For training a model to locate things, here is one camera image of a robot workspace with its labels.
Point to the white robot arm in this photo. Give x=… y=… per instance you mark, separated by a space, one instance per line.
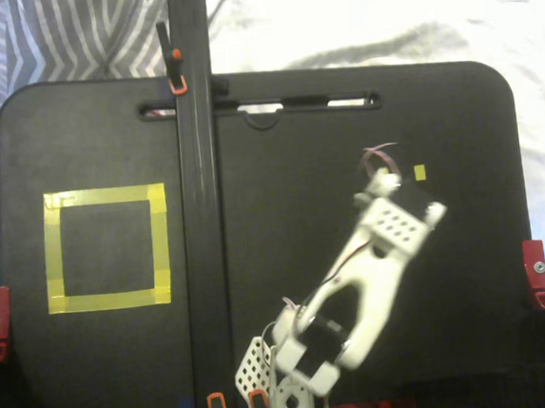
x=378 y=271

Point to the long black beam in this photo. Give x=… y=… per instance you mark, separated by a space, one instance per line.
x=196 y=148

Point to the grey white patterned bedsheet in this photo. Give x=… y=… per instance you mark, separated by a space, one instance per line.
x=380 y=13

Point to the small yellow tape marker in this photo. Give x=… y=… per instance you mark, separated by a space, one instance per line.
x=420 y=172

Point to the yellow tape square outline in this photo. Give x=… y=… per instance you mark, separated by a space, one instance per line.
x=100 y=196

